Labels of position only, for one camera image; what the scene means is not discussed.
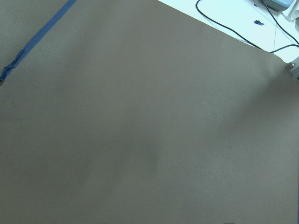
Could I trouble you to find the brown paper table cover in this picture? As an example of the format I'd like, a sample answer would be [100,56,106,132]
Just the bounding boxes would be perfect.
[0,0,299,224]

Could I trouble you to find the black cable on desk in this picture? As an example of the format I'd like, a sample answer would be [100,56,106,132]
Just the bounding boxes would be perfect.
[195,0,299,54]

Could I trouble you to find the aluminium frame post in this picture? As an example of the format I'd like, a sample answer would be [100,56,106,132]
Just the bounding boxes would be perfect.
[286,62,299,80]

